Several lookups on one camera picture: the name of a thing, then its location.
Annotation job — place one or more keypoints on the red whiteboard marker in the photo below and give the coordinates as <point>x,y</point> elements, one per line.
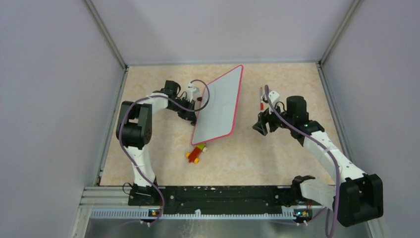
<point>261,99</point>

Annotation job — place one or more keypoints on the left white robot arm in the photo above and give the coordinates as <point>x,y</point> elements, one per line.
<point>134,132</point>

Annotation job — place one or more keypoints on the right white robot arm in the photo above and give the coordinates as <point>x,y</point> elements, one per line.
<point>356,196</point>

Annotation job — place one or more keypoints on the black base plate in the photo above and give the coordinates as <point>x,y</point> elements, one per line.
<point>229,208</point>

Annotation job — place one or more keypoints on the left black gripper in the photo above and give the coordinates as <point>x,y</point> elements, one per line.
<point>188,115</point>

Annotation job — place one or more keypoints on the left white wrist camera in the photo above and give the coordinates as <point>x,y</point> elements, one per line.
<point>192,92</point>

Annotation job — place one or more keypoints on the red green toy car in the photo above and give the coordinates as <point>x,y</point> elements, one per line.
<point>193,156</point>

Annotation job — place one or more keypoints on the aluminium frame rail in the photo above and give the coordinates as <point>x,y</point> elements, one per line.
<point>267,195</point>

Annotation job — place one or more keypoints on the pink framed whiteboard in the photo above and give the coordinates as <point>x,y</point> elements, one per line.
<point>217,119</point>

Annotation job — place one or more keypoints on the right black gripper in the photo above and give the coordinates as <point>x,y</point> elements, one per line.
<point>261,125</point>

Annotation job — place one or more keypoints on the white cable duct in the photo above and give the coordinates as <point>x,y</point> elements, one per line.
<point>146,214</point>

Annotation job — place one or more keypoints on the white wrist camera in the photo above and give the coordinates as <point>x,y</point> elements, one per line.
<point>274,97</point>
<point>192,92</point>

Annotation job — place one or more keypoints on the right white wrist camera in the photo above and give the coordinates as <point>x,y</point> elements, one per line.
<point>274,97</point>

